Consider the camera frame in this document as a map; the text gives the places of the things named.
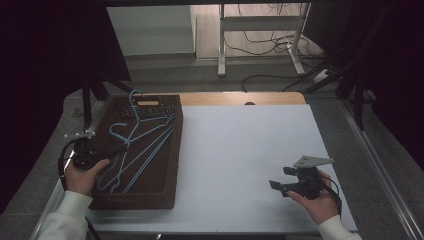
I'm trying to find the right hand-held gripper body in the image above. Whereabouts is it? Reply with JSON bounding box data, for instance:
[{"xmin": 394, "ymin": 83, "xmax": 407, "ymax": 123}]
[{"xmin": 292, "ymin": 154, "xmax": 335, "ymax": 201}]

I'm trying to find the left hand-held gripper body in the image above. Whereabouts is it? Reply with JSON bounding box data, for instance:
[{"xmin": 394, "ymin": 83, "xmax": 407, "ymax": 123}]
[{"xmin": 64, "ymin": 129, "xmax": 103, "ymax": 172}]

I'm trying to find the brown woven basket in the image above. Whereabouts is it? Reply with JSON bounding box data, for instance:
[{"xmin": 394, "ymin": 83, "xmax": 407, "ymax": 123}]
[{"xmin": 89, "ymin": 94, "xmax": 184, "ymax": 211}]

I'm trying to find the person's left hand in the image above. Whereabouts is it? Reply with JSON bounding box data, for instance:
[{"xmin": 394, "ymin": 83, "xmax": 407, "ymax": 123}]
[{"xmin": 64, "ymin": 158, "xmax": 111, "ymax": 197}]

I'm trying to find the person's right hand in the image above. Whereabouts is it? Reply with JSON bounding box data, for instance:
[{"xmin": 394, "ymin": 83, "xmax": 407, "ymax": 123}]
[{"xmin": 287, "ymin": 169, "xmax": 342, "ymax": 225}]

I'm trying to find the white table cover sheet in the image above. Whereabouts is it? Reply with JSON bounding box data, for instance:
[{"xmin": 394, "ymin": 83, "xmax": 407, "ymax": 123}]
[{"xmin": 87, "ymin": 104, "xmax": 358, "ymax": 234}]

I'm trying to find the black metal stand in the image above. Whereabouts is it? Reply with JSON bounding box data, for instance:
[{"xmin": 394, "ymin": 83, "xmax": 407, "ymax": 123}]
[
  {"xmin": 335, "ymin": 64, "xmax": 369, "ymax": 132},
  {"xmin": 80, "ymin": 75, "xmax": 136, "ymax": 129}
]

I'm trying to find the black curtain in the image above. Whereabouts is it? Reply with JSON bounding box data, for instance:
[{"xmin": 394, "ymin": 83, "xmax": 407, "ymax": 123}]
[
  {"xmin": 0, "ymin": 0, "xmax": 132, "ymax": 214},
  {"xmin": 304, "ymin": 2, "xmax": 424, "ymax": 168}
]

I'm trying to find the white power strip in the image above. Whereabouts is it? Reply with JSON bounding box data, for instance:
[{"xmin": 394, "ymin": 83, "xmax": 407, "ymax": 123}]
[{"xmin": 312, "ymin": 68, "xmax": 332, "ymax": 83}]

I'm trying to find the white cabinet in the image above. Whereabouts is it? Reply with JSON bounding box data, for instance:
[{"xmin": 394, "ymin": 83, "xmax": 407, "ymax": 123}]
[{"xmin": 107, "ymin": 5, "xmax": 197, "ymax": 57}]

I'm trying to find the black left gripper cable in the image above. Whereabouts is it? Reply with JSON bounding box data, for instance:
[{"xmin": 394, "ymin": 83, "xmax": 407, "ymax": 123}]
[{"xmin": 57, "ymin": 137, "xmax": 80, "ymax": 192}]

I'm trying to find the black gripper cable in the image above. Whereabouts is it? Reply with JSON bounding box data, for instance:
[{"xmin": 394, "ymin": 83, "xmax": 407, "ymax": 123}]
[
  {"xmin": 320, "ymin": 174, "xmax": 343, "ymax": 216},
  {"xmin": 57, "ymin": 137, "xmax": 80, "ymax": 192}
]

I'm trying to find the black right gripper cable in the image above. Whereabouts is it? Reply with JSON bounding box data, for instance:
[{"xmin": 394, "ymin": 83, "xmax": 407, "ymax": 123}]
[{"xmin": 320, "ymin": 174, "xmax": 343, "ymax": 216}]

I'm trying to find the aluminium rail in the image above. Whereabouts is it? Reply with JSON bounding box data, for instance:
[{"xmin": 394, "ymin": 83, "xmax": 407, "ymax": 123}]
[
  {"xmin": 339, "ymin": 99, "xmax": 424, "ymax": 240},
  {"xmin": 29, "ymin": 99, "xmax": 108, "ymax": 240}
]

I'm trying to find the black floor cable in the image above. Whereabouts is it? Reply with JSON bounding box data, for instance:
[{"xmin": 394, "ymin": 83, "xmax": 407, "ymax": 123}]
[{"xmin": 241, "ymin": 73, "xmax": 303, "ymax": 93}]

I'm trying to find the tangle of black floor cables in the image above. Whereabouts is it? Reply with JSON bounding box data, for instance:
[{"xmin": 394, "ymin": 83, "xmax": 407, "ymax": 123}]
[{"xmin": 222, "ymin": 3, "xmax": 323, "ymax": 58}]

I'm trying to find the white metal desk frame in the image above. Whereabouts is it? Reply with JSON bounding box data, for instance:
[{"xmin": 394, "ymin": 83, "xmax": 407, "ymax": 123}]
[{"xmin": 217, "ymin": 3, "xmax": 312, "ymax": 78}]

